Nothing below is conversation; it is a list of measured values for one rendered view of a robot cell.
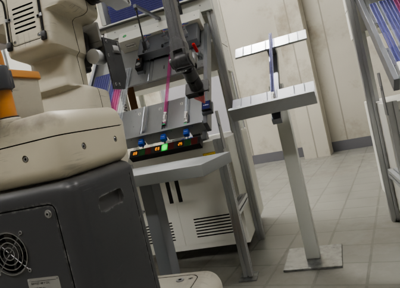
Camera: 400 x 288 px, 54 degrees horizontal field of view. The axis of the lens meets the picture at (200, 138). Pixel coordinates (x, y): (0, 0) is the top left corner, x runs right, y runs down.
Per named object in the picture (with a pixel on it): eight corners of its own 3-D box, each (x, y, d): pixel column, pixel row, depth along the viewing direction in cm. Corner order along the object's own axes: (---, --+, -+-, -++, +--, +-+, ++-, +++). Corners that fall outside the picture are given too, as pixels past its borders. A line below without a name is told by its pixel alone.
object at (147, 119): (205, 126, 174) (203, 121, 171) (78, 155, 192) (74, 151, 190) (205, 95, 185) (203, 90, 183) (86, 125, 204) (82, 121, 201)
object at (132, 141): (207, 131, 175) (202, 122, 169) (81, 159, 193) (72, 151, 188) (207, 130, 175) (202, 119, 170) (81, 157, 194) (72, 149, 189)
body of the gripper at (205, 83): (187, 87, 167) (180, 75, 162) (209, 81, 165) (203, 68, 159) (186, 98, 163) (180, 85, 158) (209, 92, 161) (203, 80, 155)
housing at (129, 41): (208, 38, 217) (199, 17, 206) (129, 61, 230) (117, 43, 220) (208, 29, 222) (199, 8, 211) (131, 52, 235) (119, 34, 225)
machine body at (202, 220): (253, 253, 203) (226, 137, 200) (133, 268, 223) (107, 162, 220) (265, 216, 266) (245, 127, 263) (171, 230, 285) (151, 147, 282)
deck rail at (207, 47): (211, 131, 174) (207, 122, 170) (207, 131, 175) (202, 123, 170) (211, 31, 218) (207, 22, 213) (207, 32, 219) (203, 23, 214)
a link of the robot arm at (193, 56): (168, 63, 151) (188, 56, 148) (170, 44, 158) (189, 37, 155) (182, 84, 159) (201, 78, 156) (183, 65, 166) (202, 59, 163)
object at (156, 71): (207, 72, 198) (203, 65, 194) (94, 102, 216) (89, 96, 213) (207, 32, 218) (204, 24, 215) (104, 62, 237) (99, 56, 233)
